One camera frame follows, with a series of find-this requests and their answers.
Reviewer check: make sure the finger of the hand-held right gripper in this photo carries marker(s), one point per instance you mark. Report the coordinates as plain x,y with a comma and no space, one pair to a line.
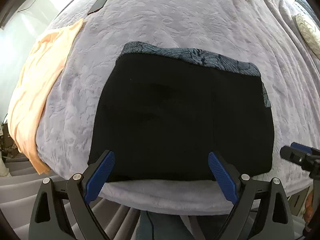
290,153
301,147

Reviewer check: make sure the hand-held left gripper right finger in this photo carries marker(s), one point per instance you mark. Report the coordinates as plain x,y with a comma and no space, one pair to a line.
222,177

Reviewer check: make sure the black smartphone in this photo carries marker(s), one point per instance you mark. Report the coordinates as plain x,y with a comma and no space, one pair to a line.
99,4

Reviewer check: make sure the grey quilted pillow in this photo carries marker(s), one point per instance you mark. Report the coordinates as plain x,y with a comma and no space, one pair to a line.
308,6

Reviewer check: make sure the black pants with blue lining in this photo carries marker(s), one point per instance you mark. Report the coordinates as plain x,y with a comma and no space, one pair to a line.
180,125

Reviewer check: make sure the cream patterned cushion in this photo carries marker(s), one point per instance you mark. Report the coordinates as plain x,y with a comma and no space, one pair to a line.
308,33

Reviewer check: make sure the cardboard box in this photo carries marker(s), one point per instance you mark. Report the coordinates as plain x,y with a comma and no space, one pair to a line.
297,201

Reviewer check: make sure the peach cloth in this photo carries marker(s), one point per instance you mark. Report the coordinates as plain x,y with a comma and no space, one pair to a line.
42,80

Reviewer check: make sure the person's right hand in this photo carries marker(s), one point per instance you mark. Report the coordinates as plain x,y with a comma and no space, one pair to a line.
309,203

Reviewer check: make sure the lavender plush blanket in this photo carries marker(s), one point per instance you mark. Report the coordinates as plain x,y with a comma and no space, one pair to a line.
175,25

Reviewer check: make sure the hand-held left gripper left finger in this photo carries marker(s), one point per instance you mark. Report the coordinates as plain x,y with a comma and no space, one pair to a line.
100,177

